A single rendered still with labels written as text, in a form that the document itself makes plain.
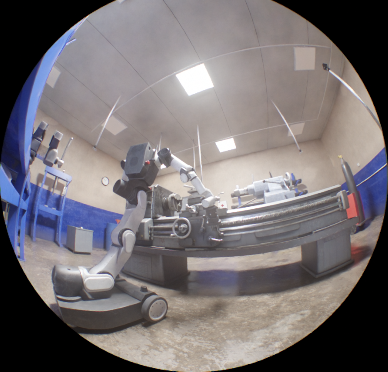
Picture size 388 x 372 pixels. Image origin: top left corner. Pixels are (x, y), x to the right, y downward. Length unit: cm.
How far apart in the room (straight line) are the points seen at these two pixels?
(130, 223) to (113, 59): 292
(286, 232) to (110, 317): 147
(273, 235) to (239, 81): 289
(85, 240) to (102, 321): 264
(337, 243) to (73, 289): 201
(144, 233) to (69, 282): 115
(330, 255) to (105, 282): 179
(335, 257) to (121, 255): 182
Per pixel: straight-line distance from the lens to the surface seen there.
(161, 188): 200
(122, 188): 103
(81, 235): 331
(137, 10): 293
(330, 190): 166
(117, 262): 100
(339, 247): 165
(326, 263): 160
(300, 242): 129
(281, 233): 141
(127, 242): 97
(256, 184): 162
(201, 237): 131
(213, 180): 518
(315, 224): 153
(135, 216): 106
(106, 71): 335
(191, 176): 105
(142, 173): 111
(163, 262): 170
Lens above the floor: 61
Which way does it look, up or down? 24 degrees up
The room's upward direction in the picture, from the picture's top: 2 degrees counter-clockwise
